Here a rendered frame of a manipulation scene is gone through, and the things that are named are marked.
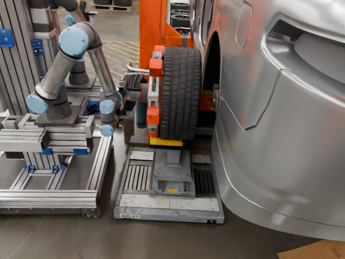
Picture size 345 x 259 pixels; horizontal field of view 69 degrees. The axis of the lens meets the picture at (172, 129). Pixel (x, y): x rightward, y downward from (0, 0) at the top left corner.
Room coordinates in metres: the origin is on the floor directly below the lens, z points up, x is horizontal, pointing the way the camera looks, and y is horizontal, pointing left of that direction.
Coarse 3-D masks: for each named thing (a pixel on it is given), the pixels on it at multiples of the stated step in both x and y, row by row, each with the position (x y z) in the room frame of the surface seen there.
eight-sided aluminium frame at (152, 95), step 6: (156, 54) 1.73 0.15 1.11; (150, 78) 1.46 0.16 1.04; (150, 84) 1.44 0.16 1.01; (156, 84) 1.44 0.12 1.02; (150, 90) 1.41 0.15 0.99; (156, 90) 1.41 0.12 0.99; (150, 96) 1.38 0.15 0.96; (156, 96) 1.39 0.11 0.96; (150, 102) 1.38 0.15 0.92; (156, 102) 1.39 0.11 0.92; (150, 126) 1.39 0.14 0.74; (156, 126) 1.39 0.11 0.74; (150, 132) 1.53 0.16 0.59; (156, 132) 1.52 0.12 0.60
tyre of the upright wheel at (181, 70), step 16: (176, 48) 1.66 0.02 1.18; (192, 48) 1.75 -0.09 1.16; (176, 64) 1.49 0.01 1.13; (192, 64) 1.50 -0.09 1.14; (176, 80) 1.41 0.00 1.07; (192, 80) 1.42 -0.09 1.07; (176, 96) 1.36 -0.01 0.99; (192, 96) 1.37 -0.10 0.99; (176, 112) 1.34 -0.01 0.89; (192, 112) 1.34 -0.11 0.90; (160, 128) 1.36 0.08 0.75; (176, 128) 1.34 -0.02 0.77; (192, 128) 1.34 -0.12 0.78
